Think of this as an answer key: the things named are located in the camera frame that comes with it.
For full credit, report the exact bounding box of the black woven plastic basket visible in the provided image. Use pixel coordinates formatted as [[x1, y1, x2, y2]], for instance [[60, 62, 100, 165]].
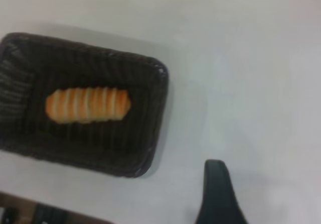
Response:
[[0, 32, 169, 179]]

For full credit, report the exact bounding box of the black blurred equipment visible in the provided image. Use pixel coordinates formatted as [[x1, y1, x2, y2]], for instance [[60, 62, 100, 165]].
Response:
[[0, 203, 106, 224]]

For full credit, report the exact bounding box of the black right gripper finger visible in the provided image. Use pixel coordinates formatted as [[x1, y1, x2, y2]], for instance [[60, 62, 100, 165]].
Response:
[[195, 159, 249, 224]]

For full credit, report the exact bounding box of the ridged golden bread roll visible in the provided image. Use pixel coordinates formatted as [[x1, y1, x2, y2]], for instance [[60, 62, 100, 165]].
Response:
[[45, 87, 132, 124]]

